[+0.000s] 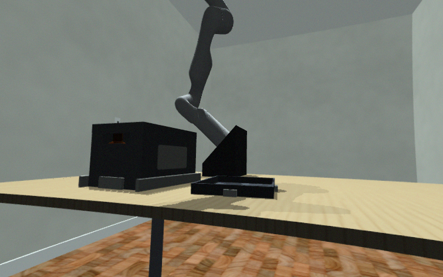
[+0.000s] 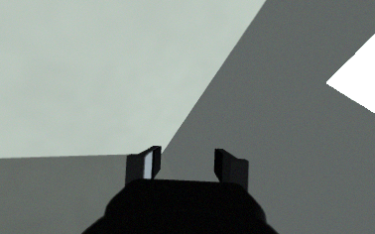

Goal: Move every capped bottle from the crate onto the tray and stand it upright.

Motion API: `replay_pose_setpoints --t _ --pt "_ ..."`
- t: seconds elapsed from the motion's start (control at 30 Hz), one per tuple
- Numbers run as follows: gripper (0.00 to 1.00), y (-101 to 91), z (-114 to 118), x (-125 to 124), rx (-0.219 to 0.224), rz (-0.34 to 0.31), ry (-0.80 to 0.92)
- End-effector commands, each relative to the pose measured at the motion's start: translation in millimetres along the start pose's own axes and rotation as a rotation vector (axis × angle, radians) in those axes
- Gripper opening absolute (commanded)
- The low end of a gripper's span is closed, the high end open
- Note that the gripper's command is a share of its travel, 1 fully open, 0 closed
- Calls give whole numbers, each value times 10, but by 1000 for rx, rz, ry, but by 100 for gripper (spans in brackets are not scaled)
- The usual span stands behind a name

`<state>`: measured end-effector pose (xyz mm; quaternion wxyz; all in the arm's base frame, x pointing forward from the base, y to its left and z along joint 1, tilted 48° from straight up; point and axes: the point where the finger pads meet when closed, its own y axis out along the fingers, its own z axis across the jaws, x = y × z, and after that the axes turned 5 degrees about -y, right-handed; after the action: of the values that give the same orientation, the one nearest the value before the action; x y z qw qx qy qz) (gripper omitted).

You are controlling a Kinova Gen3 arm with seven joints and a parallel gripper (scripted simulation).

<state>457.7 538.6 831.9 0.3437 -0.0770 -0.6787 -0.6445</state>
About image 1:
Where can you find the grey bottle crate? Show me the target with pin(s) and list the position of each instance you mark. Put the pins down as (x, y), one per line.
(152, 151)

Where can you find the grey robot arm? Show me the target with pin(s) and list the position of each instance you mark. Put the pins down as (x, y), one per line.
(217, 19)

